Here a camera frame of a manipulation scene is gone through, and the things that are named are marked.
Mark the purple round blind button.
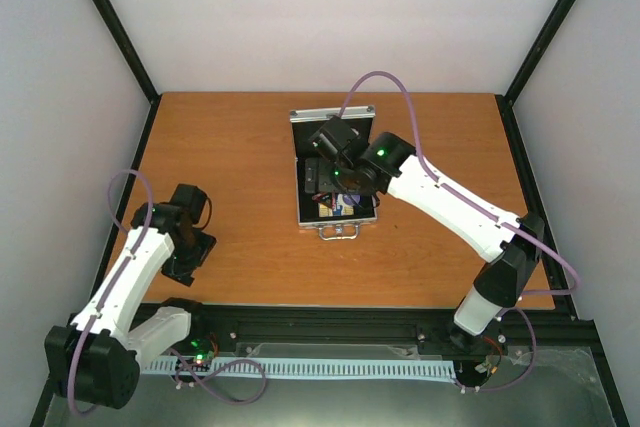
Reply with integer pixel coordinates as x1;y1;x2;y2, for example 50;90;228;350
337;194;361;208

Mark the blue gold card deck box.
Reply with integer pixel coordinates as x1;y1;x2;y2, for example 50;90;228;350
318;196;355;218

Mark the red black triangular chip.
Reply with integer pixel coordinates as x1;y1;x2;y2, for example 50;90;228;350
312;192;333;205

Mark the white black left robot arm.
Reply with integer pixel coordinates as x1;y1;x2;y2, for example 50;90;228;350
44;184;216;409

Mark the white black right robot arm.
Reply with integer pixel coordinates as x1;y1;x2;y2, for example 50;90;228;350
309;116;544;336

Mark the aluminium poker case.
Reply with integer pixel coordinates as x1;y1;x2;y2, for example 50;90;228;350
289;107;378;241

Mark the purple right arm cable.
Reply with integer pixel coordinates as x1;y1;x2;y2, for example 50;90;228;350
338;70;582;394

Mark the light blue cable duct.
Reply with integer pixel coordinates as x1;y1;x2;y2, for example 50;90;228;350
139;355;459;382

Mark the black aluminium frame rail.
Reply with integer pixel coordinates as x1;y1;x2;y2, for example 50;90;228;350
195;305;604;360

